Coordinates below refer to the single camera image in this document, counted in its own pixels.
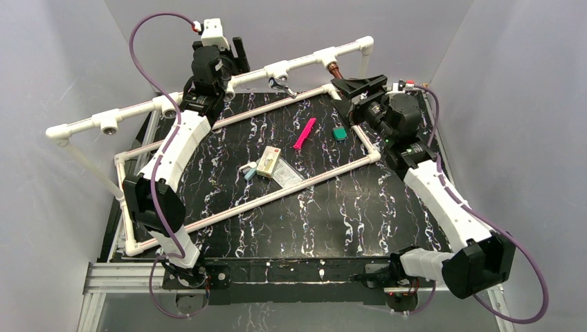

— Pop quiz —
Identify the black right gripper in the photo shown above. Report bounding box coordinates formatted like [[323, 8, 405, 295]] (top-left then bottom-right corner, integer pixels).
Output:
[[331, 74, 396, 145]]

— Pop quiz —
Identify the brown water faucet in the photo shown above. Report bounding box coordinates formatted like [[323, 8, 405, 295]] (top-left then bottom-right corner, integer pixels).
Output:
[[326, 62, 344, 80]]

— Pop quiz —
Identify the white PVC pipe frame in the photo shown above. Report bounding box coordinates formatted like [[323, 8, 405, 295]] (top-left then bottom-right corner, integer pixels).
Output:
[[46, 36, 381, 257]]

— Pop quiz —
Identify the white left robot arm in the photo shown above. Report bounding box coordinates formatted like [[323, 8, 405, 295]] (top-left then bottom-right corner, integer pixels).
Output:
[[123, 37, 250, 288]]

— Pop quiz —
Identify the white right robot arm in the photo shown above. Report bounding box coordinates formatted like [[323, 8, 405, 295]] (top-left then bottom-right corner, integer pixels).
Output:
[[331, 75, 516, 299]]

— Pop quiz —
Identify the chrome water faucet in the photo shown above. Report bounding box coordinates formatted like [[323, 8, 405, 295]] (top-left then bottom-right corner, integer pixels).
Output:
[[268, 77, 298, 99]]

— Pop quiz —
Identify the green square block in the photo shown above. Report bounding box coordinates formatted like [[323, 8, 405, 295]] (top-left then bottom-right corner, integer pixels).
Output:
[[332, 127, 347, 142]]

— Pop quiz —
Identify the pink plastic strip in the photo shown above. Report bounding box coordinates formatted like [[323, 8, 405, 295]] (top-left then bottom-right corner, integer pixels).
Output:
[[293, 118, 316, 150]]

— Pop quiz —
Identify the clear plastic bag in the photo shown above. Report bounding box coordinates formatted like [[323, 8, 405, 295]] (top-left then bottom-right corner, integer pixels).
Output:
[[272, 158, 304, 189]]

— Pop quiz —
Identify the small beige cardboard box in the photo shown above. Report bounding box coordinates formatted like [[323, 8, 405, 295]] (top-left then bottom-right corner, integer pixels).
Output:
[[256, 146, 282, 178]]

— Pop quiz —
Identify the white small clip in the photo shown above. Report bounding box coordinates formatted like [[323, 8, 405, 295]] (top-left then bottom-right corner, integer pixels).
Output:
[[238, 161, 258, 174]]

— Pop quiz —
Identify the light blue small block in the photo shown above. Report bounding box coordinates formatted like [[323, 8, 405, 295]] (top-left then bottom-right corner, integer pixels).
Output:
[[244, 168, 257, 181]]

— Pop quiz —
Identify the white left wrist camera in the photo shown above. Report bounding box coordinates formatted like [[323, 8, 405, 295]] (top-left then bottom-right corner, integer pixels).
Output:
[[192, 18, 230, 51]]

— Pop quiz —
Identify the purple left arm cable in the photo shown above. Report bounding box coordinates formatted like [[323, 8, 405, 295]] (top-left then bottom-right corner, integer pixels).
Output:
[[129, 12, 207, 320]]

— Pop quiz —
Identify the aluminium table frame rail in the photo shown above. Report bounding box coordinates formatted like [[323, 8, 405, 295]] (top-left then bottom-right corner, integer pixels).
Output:
[[78, 259, 514, 331]]

